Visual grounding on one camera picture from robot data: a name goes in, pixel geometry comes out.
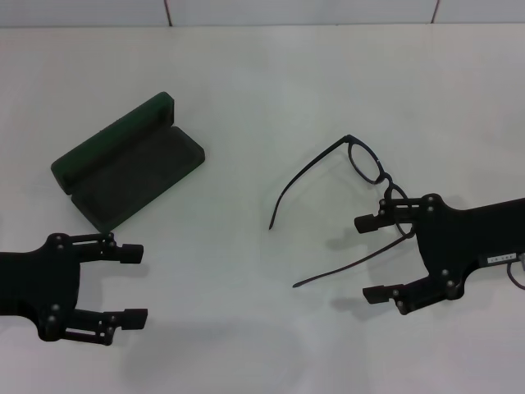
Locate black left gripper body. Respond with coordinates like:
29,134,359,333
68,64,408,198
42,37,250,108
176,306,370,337
0,232,84,342

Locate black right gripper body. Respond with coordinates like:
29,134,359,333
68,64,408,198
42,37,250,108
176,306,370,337
411,195,525,304

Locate black glasses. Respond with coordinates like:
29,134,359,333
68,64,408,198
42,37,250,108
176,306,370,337
268,134,415,288

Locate green glasses case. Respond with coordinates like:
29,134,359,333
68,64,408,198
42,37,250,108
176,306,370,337
51,91,206,234

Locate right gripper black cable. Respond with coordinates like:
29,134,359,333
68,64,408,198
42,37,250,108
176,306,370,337
505,253,525,291

